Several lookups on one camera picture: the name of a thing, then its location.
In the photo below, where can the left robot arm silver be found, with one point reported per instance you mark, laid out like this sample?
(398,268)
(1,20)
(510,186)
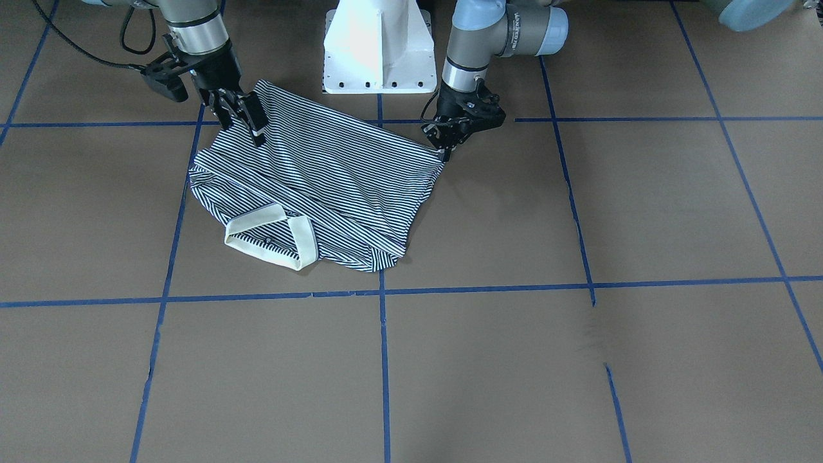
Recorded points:
(597,84)

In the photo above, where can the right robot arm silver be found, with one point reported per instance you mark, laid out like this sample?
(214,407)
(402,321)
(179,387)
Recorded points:
(199,44)

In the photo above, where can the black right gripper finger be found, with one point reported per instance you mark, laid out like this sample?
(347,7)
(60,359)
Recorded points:
(243,107)

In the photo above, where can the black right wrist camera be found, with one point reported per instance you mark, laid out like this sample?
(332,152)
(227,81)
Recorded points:
(162,75)

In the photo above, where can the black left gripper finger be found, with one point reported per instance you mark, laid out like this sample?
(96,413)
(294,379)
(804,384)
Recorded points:
(444,149)

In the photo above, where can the striped polo shirt white collar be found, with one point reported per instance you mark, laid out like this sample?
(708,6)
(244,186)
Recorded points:
(323,186)

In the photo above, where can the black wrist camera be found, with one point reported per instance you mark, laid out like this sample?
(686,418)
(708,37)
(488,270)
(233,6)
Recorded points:
(162,75)
(480,109)

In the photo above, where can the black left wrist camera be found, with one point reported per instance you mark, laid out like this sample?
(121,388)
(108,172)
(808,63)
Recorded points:
(480,109)

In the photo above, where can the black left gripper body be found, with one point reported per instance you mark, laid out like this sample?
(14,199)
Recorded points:
(448,101)

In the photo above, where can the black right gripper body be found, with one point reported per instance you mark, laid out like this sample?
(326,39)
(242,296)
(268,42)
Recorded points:
(215,72)

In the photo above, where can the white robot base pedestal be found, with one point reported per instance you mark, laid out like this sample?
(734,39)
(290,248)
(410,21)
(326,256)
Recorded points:
(378,47)

